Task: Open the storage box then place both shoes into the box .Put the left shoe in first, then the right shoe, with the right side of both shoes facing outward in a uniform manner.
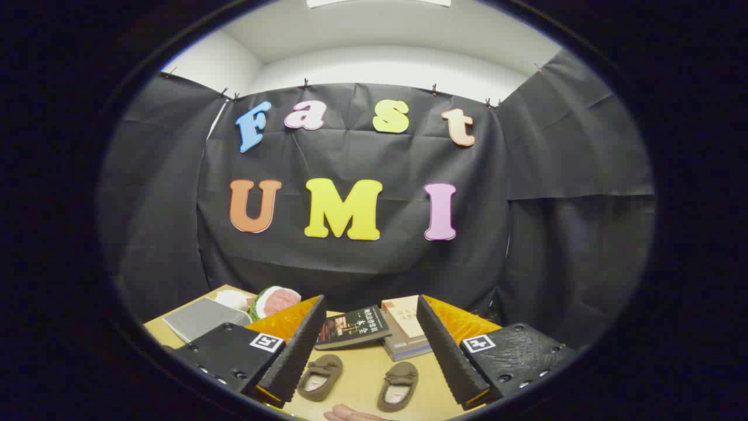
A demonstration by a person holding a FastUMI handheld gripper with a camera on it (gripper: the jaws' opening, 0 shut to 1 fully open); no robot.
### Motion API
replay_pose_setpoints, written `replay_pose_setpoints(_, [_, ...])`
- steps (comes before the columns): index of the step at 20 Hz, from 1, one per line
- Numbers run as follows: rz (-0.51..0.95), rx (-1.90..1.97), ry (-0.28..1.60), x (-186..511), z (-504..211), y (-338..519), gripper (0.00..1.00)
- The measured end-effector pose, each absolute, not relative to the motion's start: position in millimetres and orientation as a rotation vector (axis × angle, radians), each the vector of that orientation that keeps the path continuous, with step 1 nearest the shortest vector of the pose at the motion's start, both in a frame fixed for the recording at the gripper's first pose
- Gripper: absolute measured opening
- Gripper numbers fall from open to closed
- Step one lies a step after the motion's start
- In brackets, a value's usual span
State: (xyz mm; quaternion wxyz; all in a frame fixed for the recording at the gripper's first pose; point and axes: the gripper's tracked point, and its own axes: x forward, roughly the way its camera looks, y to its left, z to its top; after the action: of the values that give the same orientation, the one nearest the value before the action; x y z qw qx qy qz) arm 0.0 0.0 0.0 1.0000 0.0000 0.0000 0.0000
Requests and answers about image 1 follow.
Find brown fuzzy shoe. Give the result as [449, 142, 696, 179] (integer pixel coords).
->
[297, 354, 344, 402]
[377, 361, 419, 413]

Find white plush toy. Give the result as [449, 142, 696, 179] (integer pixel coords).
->
[215, 289, 255, 313]

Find watermelon slice plush toy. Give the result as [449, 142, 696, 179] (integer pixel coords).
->
[250, 285, 302, 322]

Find cream fabric storage box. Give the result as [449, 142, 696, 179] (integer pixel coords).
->
[162, 297, 252, 344]

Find black cover book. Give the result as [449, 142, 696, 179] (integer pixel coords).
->
[314, 305, 392, 350]

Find ceiling light panel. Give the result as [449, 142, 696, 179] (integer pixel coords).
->
[307, 0, 452, 8]

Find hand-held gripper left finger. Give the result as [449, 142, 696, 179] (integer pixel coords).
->
[161, 294, 328, 410]

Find blue cover book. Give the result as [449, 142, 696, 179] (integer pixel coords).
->
[383, 319, 434, 362]

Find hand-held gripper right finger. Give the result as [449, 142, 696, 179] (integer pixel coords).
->
[416, 294, 579, 411]

